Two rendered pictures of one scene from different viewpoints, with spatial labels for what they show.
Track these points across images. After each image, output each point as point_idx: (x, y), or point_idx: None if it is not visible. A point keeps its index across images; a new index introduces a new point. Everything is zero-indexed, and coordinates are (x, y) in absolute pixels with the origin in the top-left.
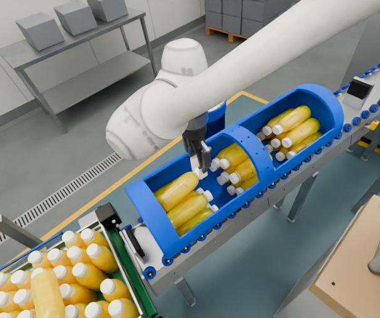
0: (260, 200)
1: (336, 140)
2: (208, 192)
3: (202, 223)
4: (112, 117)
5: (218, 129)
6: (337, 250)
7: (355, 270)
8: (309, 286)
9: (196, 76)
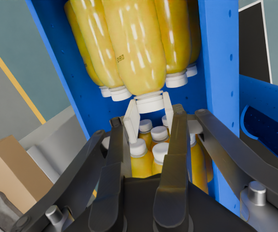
0: None
1: None
2: (121, 97)
3: (51, 59)
4: None
5: None
6: (20, 182)
7: None
8: (56, 128)
9: None
